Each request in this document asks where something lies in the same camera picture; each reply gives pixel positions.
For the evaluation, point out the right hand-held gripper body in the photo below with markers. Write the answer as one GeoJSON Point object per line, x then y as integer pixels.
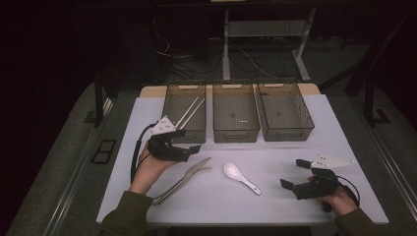
{"type": "Point", "coordinates": [319, 187]}

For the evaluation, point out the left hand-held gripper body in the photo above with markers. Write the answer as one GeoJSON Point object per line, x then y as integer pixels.
{"type": "Point", "coordinates": [165, 149]}

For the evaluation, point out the smoky transparent plastic bin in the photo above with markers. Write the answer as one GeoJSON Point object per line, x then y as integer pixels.
{"type": "Point", "coordinates": [234, 114]}
{"type": "Point", "coordinates": [196, 131]}
{"type": "Point", "coordinates": [283, 111]}

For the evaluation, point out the steel table knife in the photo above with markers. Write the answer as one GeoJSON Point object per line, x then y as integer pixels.
{"type": "Point", "coordinates": [193, 170]}

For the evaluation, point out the white chopstick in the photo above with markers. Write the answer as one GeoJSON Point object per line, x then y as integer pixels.
{"type": "Point", "coordinates": [194, 112]}
{"type": "Point", "coordinates": [188, 110]}

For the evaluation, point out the white ceramic soup spoon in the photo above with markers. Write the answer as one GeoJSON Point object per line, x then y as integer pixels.
{"type": "Point", "coordinates": [232, 171]}

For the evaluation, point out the person's right hand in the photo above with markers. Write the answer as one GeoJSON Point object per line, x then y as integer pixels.
{"type": "Point", "coordinates": [342, 201]}

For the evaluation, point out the person's left hand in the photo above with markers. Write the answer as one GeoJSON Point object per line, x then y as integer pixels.
{"type": "Point", "coordinates": [147, 173]}

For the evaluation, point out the dark metal stand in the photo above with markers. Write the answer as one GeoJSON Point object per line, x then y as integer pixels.
{"type": "Point", "coordinates": [98, 98]}
{"type": "Point", "coordinates": [369, 98]}

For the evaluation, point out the white metal desk frame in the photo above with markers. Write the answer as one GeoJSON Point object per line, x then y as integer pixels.
{"type": "Point", "coordinates": [226, 49]}

